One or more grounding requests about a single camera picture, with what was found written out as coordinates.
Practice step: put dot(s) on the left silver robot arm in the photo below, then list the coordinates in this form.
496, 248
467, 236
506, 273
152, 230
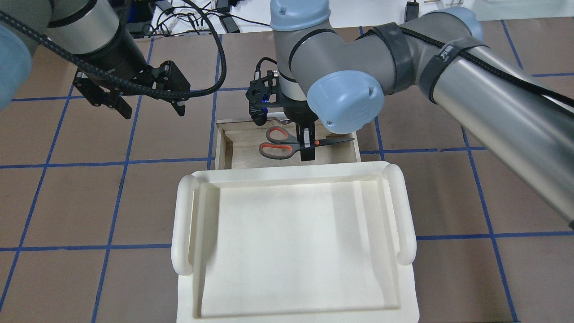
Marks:
91, 35

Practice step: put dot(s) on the grey orange handled scissors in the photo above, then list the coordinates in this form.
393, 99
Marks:
281, 145

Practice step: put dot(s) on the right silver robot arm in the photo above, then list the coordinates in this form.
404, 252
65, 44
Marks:
527, 126

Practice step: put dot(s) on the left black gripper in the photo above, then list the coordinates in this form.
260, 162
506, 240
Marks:
117, 53

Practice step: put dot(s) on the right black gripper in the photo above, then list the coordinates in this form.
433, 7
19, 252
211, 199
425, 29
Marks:
299, 115

